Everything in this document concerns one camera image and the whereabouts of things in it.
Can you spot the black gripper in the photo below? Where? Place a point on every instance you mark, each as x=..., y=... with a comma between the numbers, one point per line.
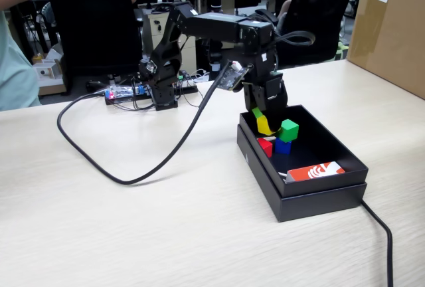
x=265, y=89

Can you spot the yellow wooden cube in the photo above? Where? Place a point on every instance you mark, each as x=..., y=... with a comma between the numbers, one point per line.
x=264, y=126

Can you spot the green wooden cube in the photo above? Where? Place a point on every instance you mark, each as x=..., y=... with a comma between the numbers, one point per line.
x=289, y=131

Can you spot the red wooden cube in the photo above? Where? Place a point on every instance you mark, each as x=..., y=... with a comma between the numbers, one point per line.
x=266, y=147

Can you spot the blue wooden cube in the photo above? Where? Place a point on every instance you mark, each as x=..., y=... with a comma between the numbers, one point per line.
x=283, y=147

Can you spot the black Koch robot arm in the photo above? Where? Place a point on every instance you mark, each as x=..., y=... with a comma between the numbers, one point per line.
x=216, y=28

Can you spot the black cardboard box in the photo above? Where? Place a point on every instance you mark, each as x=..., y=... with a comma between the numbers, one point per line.
x=325, y=134

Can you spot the black open box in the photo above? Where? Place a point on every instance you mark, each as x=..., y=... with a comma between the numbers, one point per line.
x=318, y=205

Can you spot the large brown cardboard box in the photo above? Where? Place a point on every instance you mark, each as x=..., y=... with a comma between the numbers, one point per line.
x=388, y=41

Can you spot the open white cardboard box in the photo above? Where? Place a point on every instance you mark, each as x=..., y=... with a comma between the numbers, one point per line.
x=50, y=77

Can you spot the orange white card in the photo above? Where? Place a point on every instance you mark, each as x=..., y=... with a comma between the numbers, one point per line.
x=315, y=172

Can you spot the green black checkered mat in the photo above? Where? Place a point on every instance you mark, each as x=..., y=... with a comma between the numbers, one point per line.
x=341, y=51

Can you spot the seated person with bare legs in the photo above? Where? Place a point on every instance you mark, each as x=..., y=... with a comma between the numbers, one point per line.
x=285, y=11

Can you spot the black office chair with armrest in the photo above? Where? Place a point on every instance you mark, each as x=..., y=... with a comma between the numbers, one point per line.
x=322, y=8

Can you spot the controller board with red LED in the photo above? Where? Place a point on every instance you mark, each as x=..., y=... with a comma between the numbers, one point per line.
x=119, y=93

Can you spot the black mesh office chair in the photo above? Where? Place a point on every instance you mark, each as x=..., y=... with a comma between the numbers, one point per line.
x=93, y=21

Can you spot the person in teal shirt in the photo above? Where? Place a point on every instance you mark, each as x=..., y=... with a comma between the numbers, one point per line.
x=15, y=74

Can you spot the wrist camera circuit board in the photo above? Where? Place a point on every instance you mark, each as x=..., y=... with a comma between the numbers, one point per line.
x=232, y=79

